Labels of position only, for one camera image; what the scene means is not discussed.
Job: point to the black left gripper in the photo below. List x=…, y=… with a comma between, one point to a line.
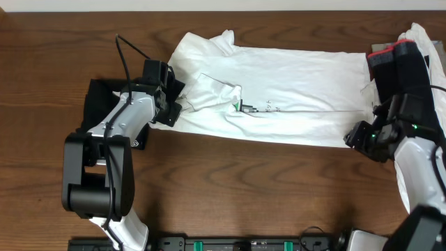
x=169, y=120

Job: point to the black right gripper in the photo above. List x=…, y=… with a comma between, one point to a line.
x=355, y=138

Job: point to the white t-shirt with robot print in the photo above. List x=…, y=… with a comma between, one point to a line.
x=270, y=95

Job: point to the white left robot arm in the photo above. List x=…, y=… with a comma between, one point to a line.
x=98, y=176

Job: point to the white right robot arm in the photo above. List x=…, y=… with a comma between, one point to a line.
x=418, y=154

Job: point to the black red-trimmed folded garment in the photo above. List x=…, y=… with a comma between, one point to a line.
x=400, y=68

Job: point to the white garment at right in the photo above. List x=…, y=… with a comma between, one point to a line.
x=435, y=70

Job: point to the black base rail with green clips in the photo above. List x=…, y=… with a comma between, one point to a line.
x=244, y=244

